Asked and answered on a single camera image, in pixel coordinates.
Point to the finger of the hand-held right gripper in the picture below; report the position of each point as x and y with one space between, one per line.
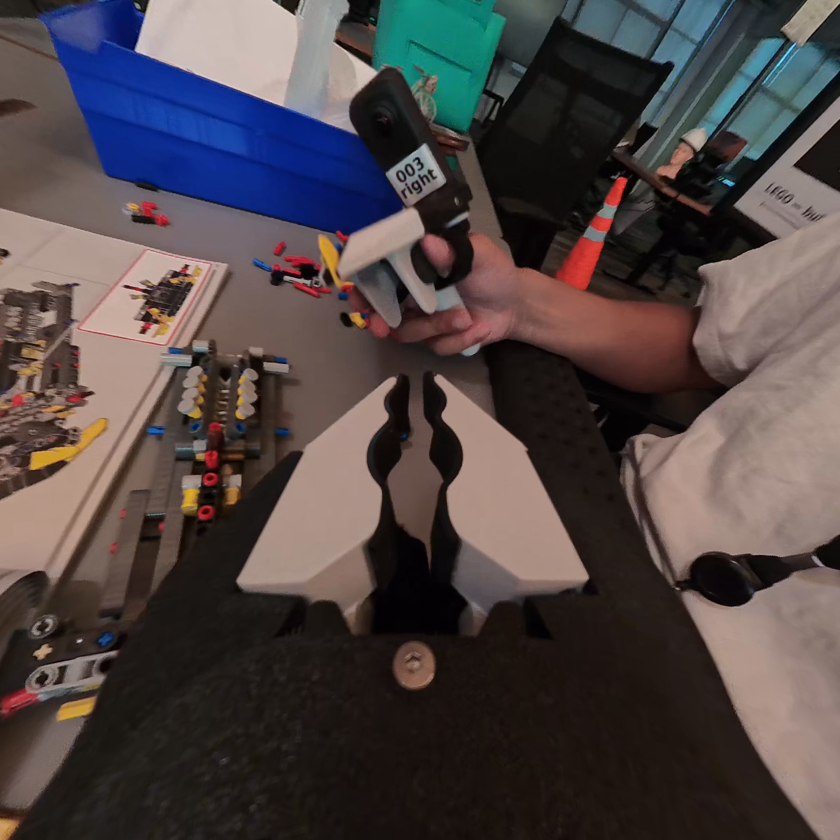
382 295
384 239

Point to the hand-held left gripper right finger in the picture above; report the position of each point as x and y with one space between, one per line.
512 518

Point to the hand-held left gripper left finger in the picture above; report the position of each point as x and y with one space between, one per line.
321 512

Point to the yellow lego piece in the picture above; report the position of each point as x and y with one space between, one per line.
326 256

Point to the lego car chassis assembly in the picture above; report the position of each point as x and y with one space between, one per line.
216 420

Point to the person's right forearm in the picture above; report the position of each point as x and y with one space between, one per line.
617 328

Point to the pile of lego pins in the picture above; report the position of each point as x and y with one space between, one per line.
298 269

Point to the small red lego cluster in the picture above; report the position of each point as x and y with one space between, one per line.
148 213

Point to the lego instruction booklet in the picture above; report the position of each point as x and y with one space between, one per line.
98 367

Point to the yellow lego panel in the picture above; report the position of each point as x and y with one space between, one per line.
75 709

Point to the person's right hand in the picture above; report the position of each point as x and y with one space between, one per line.
485 295

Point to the teal bag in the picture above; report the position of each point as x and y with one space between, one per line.
453 52

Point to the black mesh chair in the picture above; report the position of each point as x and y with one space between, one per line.
571 131

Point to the white paper bag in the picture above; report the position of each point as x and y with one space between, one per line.
223 46

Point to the blue plastic bin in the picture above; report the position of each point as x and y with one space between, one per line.
197 138

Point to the orange traffic cone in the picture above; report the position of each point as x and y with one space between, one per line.
590 249

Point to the black round clip-on device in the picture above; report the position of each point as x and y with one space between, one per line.
722 577

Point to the person's white shirt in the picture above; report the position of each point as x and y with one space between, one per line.
754 426

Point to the bust with white helmet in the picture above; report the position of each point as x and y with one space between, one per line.
689 151

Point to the white printed sign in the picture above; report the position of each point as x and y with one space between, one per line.
807 184

